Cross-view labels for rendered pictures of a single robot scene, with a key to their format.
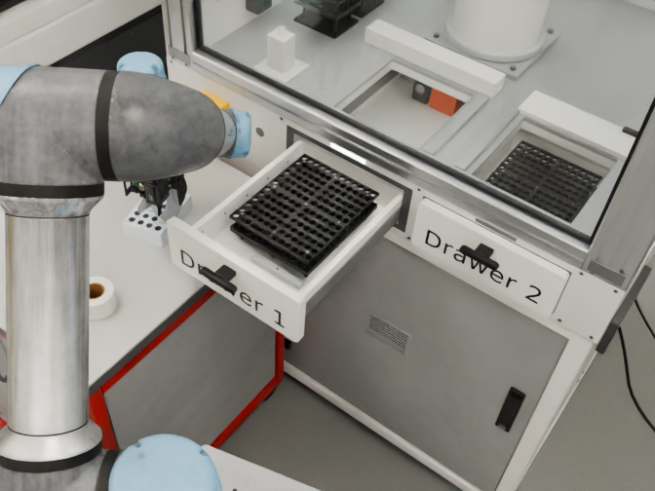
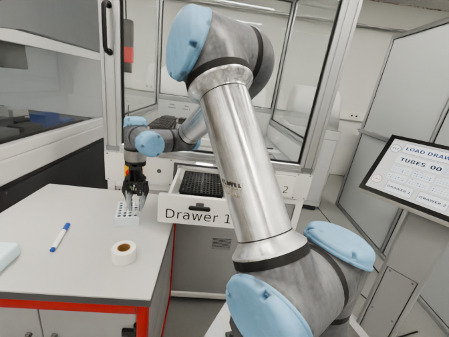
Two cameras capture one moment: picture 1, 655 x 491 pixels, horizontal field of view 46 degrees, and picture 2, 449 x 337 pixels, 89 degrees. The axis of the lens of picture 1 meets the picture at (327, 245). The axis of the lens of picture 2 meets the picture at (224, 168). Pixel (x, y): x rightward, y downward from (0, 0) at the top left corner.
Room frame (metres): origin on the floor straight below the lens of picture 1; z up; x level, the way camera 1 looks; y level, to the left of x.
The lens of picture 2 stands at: (0.23, 0.54, 1.30)
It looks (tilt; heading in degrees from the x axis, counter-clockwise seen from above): 20 degrees down; 322
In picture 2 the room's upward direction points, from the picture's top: 8 degrees clockwise
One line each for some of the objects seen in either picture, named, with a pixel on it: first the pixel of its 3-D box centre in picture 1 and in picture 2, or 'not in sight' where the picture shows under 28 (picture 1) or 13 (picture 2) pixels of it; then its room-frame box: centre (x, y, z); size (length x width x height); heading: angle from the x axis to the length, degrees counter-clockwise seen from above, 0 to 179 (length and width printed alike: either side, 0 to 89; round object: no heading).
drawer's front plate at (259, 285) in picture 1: (234, 278); (199, 210); (0.84, 0.15, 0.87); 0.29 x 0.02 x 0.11; 58
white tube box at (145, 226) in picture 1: (158, 214); (127, 212); (1.06, 0.34, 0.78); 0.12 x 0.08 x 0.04; 162
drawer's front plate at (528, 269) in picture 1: (485, 256); (265, 183); (0.94, -0.28, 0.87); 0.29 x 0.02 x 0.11; 58
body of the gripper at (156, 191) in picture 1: (151, 165); (135, 177); (1.02, 0.33, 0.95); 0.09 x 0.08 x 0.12; 162
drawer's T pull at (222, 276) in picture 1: (223, 276); (199, 206); (0.81, 0.17, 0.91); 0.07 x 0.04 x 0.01; 58
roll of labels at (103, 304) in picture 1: (96, 297); (123, 252); (0.84, 0.41, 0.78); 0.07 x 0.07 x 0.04
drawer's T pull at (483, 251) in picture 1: (481, 253); not in sight; (0.92, -0.27, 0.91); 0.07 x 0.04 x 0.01; 58
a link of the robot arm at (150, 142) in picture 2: not in sight; (152, 141); (0.93, 0.30, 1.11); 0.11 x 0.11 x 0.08; 3
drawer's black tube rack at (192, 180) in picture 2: (305, 215); (202, 188); (1.01, 0.05, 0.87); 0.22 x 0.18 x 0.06; 148
